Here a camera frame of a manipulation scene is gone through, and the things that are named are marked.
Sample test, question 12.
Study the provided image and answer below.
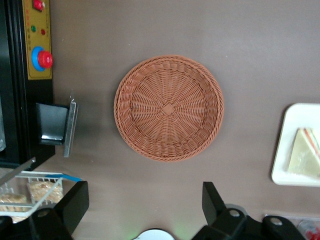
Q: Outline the grey aluminium bar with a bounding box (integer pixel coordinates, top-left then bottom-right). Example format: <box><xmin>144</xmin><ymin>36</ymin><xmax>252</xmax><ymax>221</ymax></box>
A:
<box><xmin>0</xmin><ymin>156</ymin><xmax>37</xmax><ymax>186</ymax></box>

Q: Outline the white wire rack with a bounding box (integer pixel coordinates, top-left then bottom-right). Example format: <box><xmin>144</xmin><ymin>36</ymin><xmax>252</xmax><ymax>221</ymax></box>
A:
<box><xmin>0</xmin><ymin>171</ymin><xmax>83</xmax><ymax>223</ymax></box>

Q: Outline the blue tape strip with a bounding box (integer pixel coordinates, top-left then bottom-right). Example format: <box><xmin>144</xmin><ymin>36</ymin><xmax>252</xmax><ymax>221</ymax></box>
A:
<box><xmin>45</xmin><ymin>173</ymin><xmax>83</xmax><ymax>183</ymax></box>

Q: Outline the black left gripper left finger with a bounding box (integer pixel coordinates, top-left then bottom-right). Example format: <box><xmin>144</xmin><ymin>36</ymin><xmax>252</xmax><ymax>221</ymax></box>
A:
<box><xmin>28</xmin><ymin>181</ymin><xmax>90</xmax><ymax>240</ymax></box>

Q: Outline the triangle sandwich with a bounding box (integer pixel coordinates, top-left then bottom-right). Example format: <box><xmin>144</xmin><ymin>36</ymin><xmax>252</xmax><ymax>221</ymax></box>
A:
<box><xmin>286</xmin><ymin>127</ymin><xmax>320</xmax><ymax>180</ymax></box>

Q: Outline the red rocker switch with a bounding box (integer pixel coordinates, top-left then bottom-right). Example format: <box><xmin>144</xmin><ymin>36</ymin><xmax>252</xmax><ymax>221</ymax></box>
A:
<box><xmin>32</xmin><ymin>0</ymin><xmax>47</xmax><ymax>11</ymax></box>

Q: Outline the black machine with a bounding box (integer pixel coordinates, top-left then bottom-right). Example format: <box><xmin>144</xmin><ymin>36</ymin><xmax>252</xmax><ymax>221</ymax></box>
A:
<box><xmin>0</xmin><ymin>0</ymin><xmax>56</xmax><ymax>171</ymax></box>

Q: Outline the round brown wicker basket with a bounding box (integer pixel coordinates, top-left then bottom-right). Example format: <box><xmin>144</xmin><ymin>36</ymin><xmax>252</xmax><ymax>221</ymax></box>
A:
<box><xmin>113</xmin><ymin>54</ymin><xmax>225</xmax><ymax>163</ymax></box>

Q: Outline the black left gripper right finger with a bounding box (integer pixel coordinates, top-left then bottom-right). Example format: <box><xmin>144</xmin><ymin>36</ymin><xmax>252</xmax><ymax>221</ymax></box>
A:
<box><xmin>192</xmin><ymin>181</ymin><xmax>263</xmax><ymax>240</ymax></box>

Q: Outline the red cola bottle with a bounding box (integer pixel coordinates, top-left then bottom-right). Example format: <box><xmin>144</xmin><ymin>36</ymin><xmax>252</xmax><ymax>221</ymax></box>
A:
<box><xmin>298</xmin><ymin>219</ymin><xmax>320</xmax><ymax>240</ymax></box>

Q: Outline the yellow control panel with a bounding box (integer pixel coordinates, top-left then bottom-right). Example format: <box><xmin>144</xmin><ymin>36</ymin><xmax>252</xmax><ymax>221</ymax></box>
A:
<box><xmin>21</xmin><ymin>0</ymin><xmax>53</xmax><ymax>81</ymax></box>

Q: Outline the beige plastic tray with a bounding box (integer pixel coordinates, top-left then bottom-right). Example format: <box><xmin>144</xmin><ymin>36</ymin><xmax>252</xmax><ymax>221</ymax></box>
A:
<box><xmin>271</xmin><ymin>102</ymin><xmax>320</xmax><ymax>187</ymax></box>

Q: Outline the red emergency stop button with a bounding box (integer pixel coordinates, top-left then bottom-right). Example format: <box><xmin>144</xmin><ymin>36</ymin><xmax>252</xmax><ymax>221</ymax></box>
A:
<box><xmin>31</xmin><ymin>46</ymin><xmax>54</xmax><ymax>73</ymax></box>

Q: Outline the clear bag of crackers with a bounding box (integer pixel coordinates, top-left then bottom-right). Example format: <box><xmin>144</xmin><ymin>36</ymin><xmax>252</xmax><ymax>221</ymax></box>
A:
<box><xmin>0</xmin><ymin>191</ymin><xmax>28</xmax><ymax>213</ymax></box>
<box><xmin>26</xmin><ymin>180</ymin><xmax>64</xmax><ymax>204</ymax></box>

